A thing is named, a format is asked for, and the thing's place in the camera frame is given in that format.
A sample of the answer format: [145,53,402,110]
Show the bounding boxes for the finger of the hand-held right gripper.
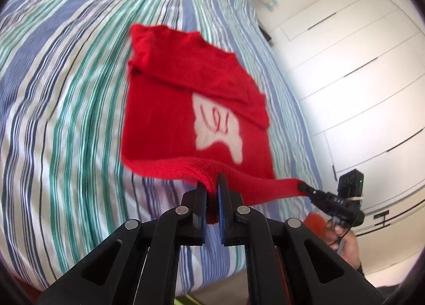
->
[298,183,329,207]

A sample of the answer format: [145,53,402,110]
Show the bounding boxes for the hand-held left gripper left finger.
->
[36,180,208,305]

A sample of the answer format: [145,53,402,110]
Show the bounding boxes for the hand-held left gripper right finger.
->
[216,174,386,305]

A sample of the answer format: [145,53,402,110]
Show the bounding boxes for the red knit sweater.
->
[120,23,308,226]

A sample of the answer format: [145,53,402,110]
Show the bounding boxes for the person's right hand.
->
[324,219,361,269]

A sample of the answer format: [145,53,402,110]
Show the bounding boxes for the orange fuzzy cloth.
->
[304,214,329,236]

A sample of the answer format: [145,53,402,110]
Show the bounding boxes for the white wardrobe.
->
[266,0,425,279]

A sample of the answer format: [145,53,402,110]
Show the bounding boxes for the striped bed cover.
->
[0,0,324,295]

